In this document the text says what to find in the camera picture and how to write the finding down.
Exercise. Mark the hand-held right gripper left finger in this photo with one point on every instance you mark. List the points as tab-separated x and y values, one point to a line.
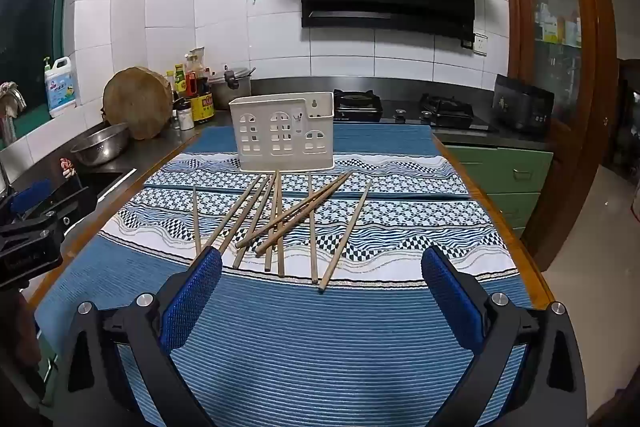
192	302

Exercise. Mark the white plastic utensil holder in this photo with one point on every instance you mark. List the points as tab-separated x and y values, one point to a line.
260	152

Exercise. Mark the pile of wooden chopsticks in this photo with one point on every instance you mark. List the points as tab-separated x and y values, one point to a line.
312	232

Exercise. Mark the metal pot with lid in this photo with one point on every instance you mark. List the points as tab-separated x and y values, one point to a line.
232	89

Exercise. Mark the hanging rag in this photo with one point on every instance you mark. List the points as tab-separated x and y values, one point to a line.
11	94

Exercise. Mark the dark sauce bottle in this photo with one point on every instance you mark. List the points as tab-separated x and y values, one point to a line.
201	83

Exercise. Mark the round wooden chopping block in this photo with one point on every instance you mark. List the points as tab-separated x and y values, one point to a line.
137	102

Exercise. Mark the blue patterned table mat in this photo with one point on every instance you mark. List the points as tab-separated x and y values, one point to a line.
390	139
310	337

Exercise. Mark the yellow labelled jar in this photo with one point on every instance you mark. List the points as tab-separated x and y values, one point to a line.
202	108

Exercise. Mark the wooden glass door cabinet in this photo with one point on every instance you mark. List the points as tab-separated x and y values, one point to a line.
595	82

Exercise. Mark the green drawer cabinet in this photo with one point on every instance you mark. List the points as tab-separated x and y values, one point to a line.
500	177

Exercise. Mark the dark window with green frame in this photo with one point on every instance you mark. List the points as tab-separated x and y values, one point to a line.
30	7

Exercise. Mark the metal colander bowl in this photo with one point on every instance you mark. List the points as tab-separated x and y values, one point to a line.
100	144

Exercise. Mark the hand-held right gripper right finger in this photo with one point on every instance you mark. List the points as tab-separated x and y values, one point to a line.
452	297

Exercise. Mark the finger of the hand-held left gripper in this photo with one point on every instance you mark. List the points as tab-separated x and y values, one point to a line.
30	198
30	247

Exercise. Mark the green cap bottle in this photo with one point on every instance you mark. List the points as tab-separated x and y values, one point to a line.
179	79

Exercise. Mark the red label bottle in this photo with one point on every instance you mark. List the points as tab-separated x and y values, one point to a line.
191	84

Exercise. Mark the black gas stove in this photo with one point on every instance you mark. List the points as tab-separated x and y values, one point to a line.
400	109

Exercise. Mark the black countertop appliance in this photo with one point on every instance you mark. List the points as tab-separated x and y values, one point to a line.
522	107

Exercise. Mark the white detergent jug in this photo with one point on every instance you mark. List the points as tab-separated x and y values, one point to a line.
62	92

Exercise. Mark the white wall socket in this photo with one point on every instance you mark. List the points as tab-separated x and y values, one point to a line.
480	44

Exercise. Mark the white shaker jar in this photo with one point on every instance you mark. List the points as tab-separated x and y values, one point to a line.
185	117

